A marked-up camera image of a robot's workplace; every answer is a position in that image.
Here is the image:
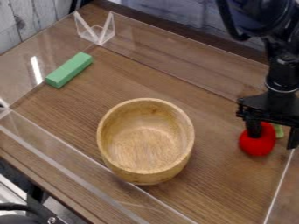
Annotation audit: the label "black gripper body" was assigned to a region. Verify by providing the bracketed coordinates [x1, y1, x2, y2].
[237, 53, 299, 127]

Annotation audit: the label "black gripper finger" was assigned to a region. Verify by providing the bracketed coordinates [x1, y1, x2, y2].
[246, 115, 262, 138]
[286, 126, 299, 150]

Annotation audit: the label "red plush fruit green stem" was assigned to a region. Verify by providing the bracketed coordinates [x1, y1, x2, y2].
[238, 122, 285, 157]

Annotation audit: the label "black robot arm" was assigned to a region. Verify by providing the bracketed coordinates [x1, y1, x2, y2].
[216, 0, 299, 150]

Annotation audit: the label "wooden bowl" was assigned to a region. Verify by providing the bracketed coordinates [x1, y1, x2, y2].
[96, 98, 195, 186]

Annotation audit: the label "green rectangular block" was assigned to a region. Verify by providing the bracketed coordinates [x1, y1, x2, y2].
[46, 52, 94, 88]

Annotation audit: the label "clear acrylic enclosure walls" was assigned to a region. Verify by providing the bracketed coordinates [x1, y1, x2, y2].
[0, 7, 299, 224]

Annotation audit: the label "black bracket with cable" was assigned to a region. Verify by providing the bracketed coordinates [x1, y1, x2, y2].
[0, 194, 70, 224]

